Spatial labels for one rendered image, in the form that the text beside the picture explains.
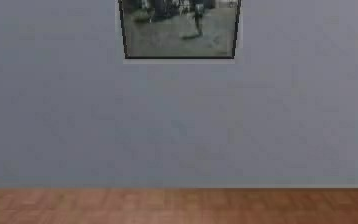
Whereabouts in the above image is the black framed wall picture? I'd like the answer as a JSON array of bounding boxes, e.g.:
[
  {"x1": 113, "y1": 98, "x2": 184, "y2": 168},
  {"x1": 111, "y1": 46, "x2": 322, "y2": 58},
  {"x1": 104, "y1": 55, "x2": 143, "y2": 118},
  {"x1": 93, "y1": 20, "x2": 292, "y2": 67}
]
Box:
[{"x1": 117, "y1": 0, "x2": 243, "y2": 60}]

